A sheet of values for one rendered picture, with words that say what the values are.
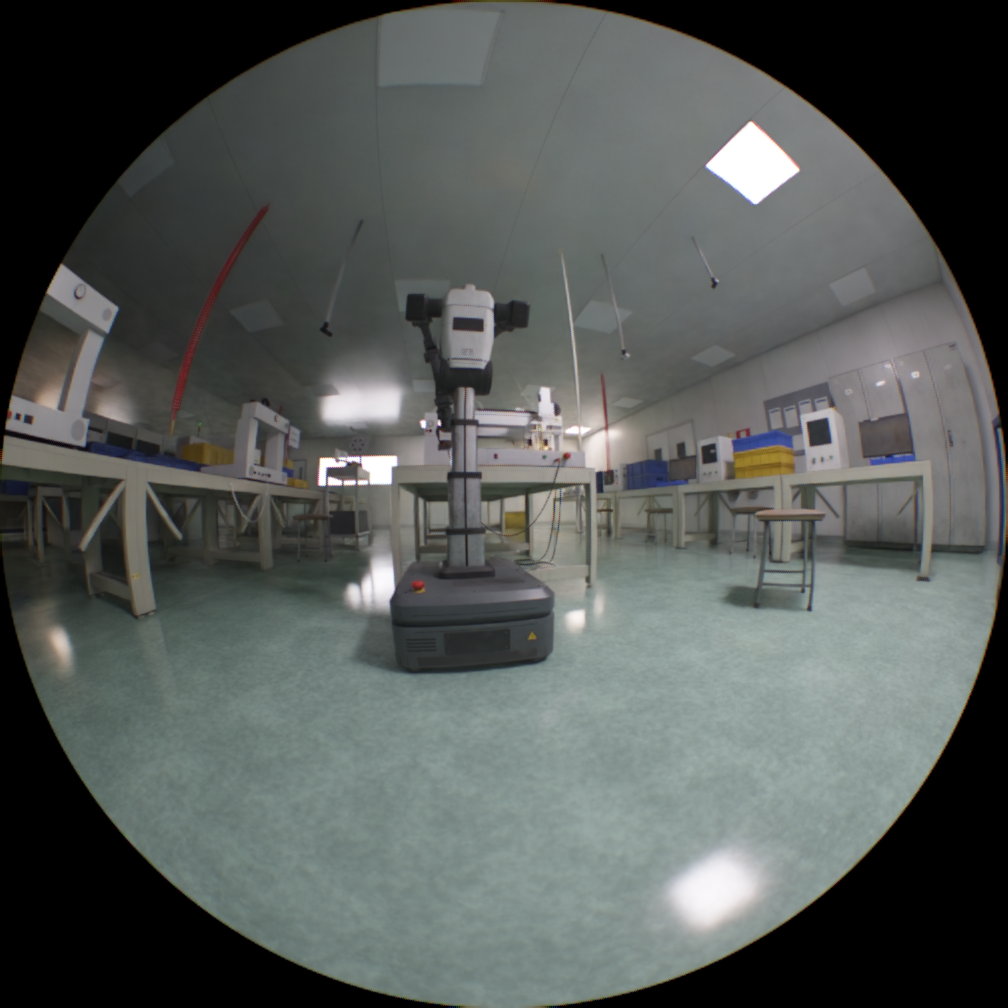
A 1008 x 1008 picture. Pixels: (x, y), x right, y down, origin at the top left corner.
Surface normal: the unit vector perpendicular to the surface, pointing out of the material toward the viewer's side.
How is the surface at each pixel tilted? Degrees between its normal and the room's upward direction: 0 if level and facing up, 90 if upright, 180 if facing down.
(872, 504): 90
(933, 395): 90
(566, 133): 180
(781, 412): 90
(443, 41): 180
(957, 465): 90
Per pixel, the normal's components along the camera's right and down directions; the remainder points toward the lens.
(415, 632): 0.13, -0.02
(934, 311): -0.98, 0.01
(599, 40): 0.01, 1.00
